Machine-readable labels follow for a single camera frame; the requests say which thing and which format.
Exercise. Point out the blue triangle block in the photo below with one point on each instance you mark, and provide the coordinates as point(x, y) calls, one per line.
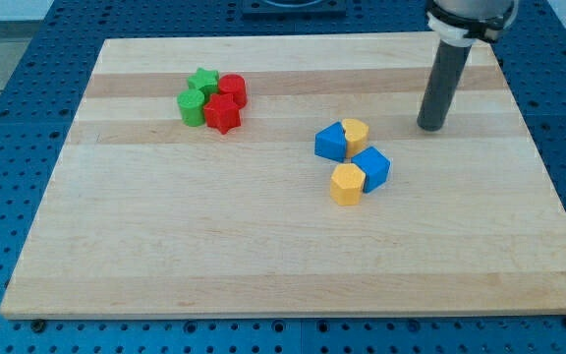
point(330, 143)

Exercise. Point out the blue cube block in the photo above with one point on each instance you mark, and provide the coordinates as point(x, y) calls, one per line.
point(375, 165)

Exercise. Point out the yellow pentagon block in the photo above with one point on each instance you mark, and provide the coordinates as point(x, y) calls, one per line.
point(346, 184)

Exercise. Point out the yellow heart block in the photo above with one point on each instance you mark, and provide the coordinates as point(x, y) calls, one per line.
point(356, 136)

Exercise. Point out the red star block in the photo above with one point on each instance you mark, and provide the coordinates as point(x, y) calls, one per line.
point(222, 113)

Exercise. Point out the red cylinder block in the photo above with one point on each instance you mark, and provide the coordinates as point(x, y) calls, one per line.
point(235, 85)

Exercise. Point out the green cylinder block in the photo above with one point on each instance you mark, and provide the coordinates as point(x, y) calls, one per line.
point(190, 103)

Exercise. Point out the green star block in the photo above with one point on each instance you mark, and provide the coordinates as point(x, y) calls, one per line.
point(206, 81)

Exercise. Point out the wooden board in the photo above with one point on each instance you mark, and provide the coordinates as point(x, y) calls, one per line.
point(145, 217)

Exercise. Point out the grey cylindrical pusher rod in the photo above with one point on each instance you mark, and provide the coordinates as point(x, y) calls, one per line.
point(446, 71)

